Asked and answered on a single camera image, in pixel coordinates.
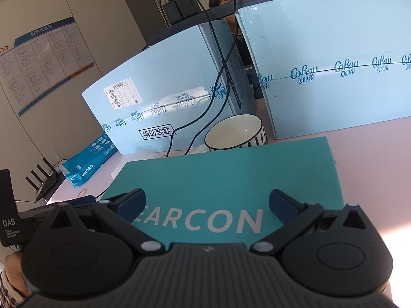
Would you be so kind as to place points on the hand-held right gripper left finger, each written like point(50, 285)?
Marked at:
point(130, 205)

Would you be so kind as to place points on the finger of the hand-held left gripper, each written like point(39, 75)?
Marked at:
point(80, 201)

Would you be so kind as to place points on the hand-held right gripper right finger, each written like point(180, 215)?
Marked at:
point(284, 207)

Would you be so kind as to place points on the teal gift box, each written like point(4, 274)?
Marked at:
point(224, 173)

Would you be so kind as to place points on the person's left forearm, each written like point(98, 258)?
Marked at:
point(11, 269)

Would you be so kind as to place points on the white desktop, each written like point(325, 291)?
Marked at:
point(369, 166)

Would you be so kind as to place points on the tan rubber band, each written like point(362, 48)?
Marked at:
point(82, 192)

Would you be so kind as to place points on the black router with antennas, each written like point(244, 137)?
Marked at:
point(45, 183)

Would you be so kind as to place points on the blue paper ream pack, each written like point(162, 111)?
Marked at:
point(90, 160)

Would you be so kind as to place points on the white crumpled tissue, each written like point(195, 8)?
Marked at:
point(197, 149)

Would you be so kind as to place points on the white bowl with black stripes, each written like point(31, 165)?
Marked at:
point(234, 131)

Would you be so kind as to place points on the light blue carton with label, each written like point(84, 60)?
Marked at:
point(160, 83)

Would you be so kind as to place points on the black power adapter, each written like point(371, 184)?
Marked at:
point(188, 3)
point(170, 9)

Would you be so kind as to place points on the wall poster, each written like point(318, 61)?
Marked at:
point(41, 61)

